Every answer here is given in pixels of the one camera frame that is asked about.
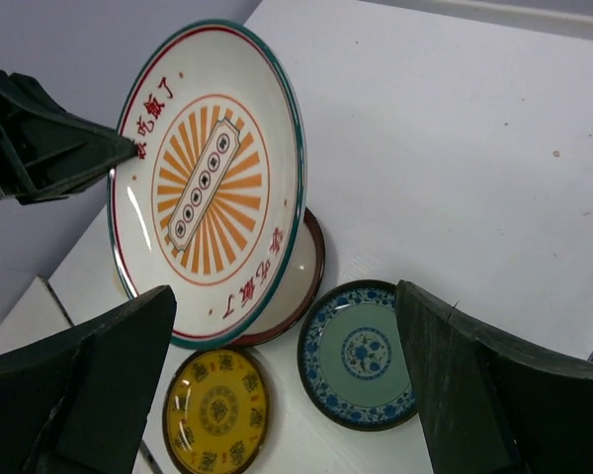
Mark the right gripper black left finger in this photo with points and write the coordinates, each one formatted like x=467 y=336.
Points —
x=78 y=401

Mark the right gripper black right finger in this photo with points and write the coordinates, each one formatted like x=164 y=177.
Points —
x=488 y=401

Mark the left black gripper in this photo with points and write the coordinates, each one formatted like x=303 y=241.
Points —
x=47 y=153

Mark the white plate orange sunburst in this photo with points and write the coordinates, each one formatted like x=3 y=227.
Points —
x=213 y=201

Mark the blue white floral small plate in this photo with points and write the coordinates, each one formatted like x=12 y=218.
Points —
x=350 y=360

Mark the yellow black patterned plate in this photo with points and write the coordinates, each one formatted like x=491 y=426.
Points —
x=216 y=412

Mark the dark red rimmed beige plate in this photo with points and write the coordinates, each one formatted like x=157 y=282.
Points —
x=297 y=290

